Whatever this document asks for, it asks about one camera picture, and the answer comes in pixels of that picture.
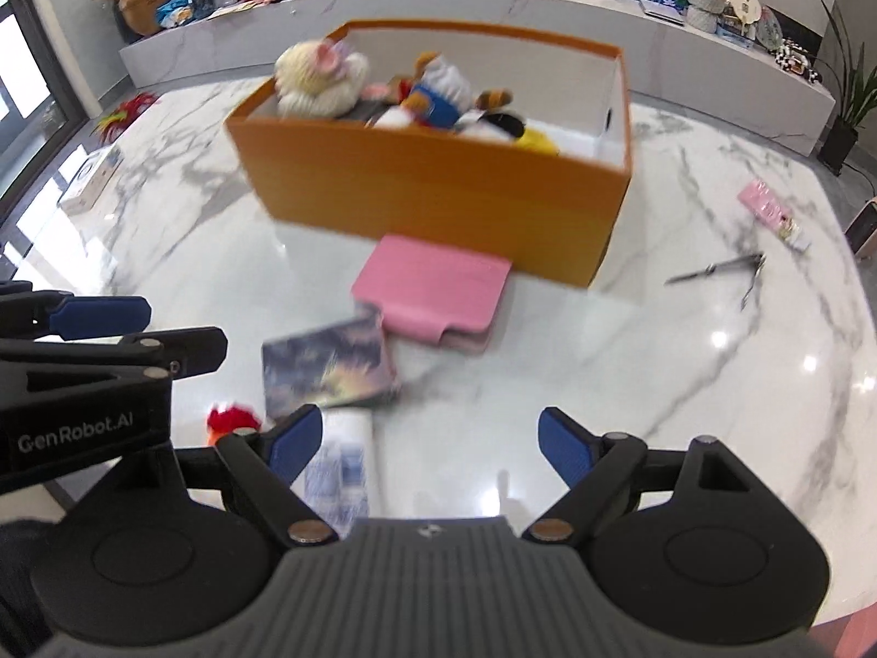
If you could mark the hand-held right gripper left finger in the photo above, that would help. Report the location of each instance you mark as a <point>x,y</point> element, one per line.
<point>294,444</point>

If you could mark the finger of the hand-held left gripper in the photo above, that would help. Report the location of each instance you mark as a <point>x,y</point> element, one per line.
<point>192,349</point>
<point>103,316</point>

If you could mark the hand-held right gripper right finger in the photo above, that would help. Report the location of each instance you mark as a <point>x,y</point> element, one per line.
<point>565,447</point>

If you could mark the white labelled bottle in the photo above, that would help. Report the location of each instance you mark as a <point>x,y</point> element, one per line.
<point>342,466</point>

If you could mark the orange crochet fruit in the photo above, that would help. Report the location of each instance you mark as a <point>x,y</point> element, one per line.
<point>229,421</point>

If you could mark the purple printed box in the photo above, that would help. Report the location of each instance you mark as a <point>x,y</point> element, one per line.
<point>329,363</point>

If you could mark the pink wallet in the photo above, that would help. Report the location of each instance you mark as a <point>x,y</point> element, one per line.
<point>431,288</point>

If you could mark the orange cardboard box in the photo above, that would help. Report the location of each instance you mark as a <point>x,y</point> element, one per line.
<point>425,192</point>

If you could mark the cream crochet bunny doll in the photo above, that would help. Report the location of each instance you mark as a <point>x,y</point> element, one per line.
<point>315,79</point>

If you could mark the white plush toy black ears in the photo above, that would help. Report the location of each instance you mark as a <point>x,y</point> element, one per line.
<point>497,125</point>

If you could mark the brown plush dog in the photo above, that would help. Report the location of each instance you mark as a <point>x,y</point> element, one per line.
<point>438,92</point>

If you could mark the white product box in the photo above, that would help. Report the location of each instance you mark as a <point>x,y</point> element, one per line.
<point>92,175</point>

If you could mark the red feather duster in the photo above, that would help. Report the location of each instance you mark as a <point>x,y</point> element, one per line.
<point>127,113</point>

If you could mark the blue snack packet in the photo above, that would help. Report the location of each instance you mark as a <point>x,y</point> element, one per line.
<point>175,10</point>

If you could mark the pink card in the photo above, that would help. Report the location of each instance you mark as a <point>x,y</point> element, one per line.
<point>764,202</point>

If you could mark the gold vase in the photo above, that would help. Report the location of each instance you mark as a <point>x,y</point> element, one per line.
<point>144,3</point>

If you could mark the yellow paper sheet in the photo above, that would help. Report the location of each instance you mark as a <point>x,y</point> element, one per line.
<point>233,10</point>

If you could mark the pink space heater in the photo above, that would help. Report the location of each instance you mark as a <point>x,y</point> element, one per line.
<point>864,226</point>

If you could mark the black plant pot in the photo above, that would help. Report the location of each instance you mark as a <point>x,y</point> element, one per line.
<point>839,144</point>

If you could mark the white marble cabinet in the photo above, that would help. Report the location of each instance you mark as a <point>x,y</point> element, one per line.
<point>479,20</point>

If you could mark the white laptop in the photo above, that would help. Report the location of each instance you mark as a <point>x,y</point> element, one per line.
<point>661,12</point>

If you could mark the cow figurines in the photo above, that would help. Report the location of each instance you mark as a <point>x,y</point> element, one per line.
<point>798,62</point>

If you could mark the decorative plate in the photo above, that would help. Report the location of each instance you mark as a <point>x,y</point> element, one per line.
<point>769,27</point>

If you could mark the long-leaf potted plant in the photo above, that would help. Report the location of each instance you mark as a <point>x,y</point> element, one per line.
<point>856,75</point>

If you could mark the round paper fan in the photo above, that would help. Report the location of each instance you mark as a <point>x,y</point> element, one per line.
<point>743,3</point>

